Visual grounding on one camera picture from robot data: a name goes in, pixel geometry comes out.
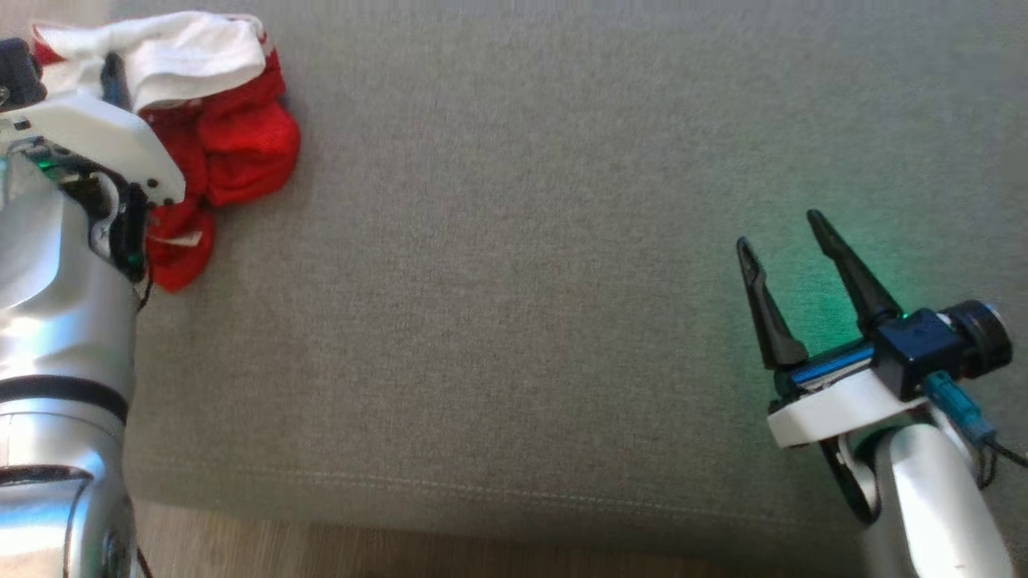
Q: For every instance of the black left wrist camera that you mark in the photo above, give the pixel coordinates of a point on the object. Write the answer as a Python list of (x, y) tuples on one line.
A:
[(18, 72)]

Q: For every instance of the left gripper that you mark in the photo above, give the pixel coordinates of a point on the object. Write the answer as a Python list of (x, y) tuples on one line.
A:
[(104, 140)]

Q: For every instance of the large grey sofa seat cushion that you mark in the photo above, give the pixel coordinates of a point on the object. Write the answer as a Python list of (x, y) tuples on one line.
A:
[(522, 241)]

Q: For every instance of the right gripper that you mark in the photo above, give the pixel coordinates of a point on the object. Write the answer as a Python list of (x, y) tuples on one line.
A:
[(835, 405)]

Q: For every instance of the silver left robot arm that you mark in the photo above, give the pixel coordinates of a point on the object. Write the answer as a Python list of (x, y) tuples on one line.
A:
[(56, 321)]

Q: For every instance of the red garment with striped white trim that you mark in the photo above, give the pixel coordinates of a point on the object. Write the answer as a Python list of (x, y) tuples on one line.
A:
[(241, 152)]

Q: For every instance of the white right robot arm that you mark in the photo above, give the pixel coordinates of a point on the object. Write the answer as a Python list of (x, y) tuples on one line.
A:
[(932, 498)]

